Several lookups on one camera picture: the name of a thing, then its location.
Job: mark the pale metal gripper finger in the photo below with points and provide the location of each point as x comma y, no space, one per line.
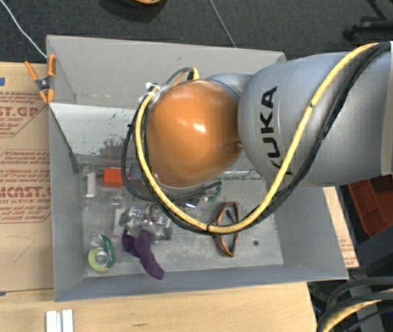
135,216
157,221

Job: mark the purple cloth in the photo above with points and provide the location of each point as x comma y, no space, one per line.
146,254

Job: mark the clear glass thing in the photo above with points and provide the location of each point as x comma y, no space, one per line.
116,198

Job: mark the orange-red block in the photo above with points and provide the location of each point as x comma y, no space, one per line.
112,177

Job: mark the grey metal bin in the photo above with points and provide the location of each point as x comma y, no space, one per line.
189,254

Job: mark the green and yellow tape roll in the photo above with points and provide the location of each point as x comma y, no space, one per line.
100,257

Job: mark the clear plastic bottle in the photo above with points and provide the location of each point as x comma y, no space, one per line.
91,185

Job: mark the orange-brown sunglasses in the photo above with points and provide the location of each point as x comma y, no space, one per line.
225,246

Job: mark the brown cardboard board, red print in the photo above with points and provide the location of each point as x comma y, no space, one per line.
16,247

